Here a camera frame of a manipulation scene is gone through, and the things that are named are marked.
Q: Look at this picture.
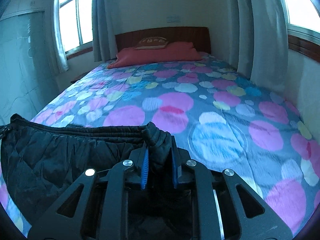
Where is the black quilted down jacket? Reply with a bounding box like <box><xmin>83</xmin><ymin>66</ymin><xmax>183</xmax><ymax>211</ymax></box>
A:
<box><xmin>1</xmin><ymin>114</ymin><xmax>172</xmax><ymax>224</ymax></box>

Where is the colourful dotted bed sheet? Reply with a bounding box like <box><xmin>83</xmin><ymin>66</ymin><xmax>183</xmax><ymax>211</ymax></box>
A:
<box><xmin>0</xmin><ymin>52</ymin><xmax>320</xmax><ymax>238</ymax></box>

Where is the dark wooden bedside table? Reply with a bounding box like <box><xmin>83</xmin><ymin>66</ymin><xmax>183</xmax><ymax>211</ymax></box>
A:
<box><xmin>71</xmin><ymin>72</ymin><xmax>89</xmax><ymax>84</ymax></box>

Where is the red pillow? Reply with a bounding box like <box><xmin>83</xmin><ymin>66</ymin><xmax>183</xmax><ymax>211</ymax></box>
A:
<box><xmin>107</xmin><ymin>42</ymin><xmax>202</xmax><ymax>69</ymax></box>

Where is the brown embroidered cushion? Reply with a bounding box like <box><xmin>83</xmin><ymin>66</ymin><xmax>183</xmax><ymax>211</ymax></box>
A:
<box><xmin>134</xmin><ymin>36</ymin><xmax>169</xmax><ymax>50</ymax></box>

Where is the white sheer curtain far left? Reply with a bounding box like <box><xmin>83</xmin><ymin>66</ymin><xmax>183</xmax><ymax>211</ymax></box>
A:
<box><xmin>50</xmin><ymin>0</ymin><xmax>68</xmax><ymax>75</ymax></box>

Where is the dark wooden headboard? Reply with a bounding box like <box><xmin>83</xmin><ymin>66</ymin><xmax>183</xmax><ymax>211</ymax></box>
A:
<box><xmin>115</xmin><ymin>27</ymin><xmax>212</xmax><ymax>54</ymax></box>

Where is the frosted glass wardrobe door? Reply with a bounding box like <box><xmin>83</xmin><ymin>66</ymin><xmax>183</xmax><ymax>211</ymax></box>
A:
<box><xmin>1</xmin><ymin>12</ymin><xmax>59</xmax><ymax>125</ymax></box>

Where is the grey curtain right of bed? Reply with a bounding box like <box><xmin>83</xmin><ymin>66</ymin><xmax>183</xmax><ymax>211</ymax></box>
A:
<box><xmin>229</xmin><ymin>0</ymin><xmax>289</xmax><ymax>94</ymax></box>

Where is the grey curtain of bed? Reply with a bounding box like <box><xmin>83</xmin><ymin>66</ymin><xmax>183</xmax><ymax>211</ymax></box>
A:
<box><xmin>92</xmin><ymin>0</ymin><xmax>117</xmax><ymax>62</ymax></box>
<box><xmin>229</xmin><ymin>0</ymin><xmax>289</xmax><ymax>94</ymax></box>

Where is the grey curtain left of bed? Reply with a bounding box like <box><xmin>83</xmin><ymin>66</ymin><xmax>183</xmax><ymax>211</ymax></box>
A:
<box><xmin>92</xmin><ymin>0</ymin><xmax>117</xmax><ymax>62</ymax></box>

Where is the left window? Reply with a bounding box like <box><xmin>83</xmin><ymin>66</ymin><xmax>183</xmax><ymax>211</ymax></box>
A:
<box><xmin>59</xmin><ymin>0</ymin><xmax>93</xmax><ymax>55</ymax></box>

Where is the window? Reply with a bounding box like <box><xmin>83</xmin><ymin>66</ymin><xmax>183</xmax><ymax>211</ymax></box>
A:
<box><xmin>282</xmin><ymin>0</ymin><xmax>319</xmax><ymax>62</ymax></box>
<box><xmin>59</xmin><ymin>0</ymin><xmax>93</xmax><ymax>55</ymax></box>

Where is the right window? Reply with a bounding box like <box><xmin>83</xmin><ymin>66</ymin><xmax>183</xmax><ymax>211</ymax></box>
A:
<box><xmin>282</xmin><ymin>0</ymin><xmax>319</xmax><ymax>62</ymax></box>

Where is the wall socket plate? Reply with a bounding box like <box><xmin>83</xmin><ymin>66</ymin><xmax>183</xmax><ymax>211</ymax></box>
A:
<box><xmin>166</xmin><ymin>15</ymin><xmax>181</xmax><ymax>23</ymax></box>

